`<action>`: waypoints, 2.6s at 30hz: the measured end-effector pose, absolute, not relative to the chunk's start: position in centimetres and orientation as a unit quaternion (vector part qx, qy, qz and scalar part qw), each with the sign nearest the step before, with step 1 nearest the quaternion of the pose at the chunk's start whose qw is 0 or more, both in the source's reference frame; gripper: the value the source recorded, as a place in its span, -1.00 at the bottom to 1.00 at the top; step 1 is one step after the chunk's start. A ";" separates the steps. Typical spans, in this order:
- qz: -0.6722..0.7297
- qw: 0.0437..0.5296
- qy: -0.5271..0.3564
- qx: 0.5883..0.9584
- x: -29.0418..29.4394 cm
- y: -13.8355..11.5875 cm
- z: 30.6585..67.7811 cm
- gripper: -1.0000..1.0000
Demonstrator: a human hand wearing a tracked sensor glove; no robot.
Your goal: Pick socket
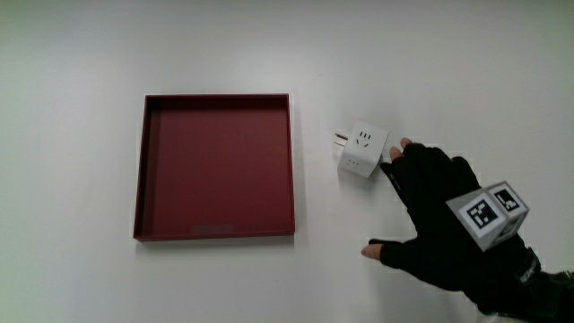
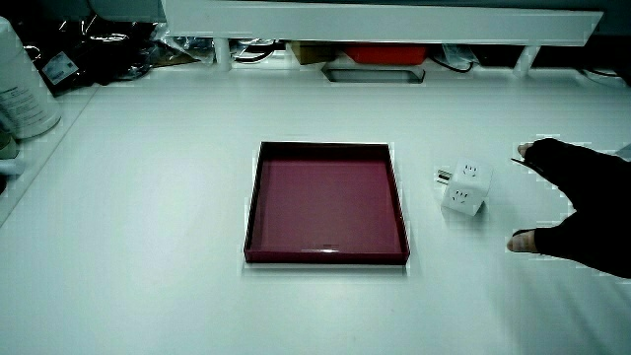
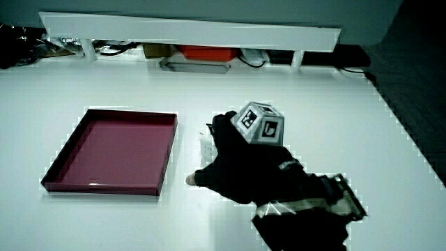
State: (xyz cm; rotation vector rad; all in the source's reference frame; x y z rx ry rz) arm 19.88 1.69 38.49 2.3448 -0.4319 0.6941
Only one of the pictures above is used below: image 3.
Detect person's right hand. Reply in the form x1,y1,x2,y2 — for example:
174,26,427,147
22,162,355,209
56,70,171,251
185,100,308,206

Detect white socket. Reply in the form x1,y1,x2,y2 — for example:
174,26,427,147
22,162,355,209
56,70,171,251
199,130,219,163

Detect gray flat tray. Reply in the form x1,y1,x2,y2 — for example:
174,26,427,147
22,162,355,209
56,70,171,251
159,59,232,75

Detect white plastic bag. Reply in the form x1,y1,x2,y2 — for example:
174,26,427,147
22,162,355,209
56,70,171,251
239,48,270,66

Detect black box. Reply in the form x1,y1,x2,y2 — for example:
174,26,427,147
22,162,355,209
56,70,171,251
267,50,295,66

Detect orange box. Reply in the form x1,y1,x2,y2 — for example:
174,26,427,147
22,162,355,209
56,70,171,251
178,45,240,63

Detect maroon tray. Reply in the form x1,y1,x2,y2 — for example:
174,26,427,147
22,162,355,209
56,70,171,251
40,108,179,197

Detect white shelf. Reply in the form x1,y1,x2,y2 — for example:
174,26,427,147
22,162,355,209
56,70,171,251
38,11,342,69

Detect brown cardboard box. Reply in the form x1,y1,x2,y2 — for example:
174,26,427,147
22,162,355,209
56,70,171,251
142,43,174,59

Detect black plastic bag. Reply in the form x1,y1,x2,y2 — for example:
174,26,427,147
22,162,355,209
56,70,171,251
0,23,49,70

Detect thin black cable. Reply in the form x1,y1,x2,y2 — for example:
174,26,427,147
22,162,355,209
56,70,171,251
339,66,367,75

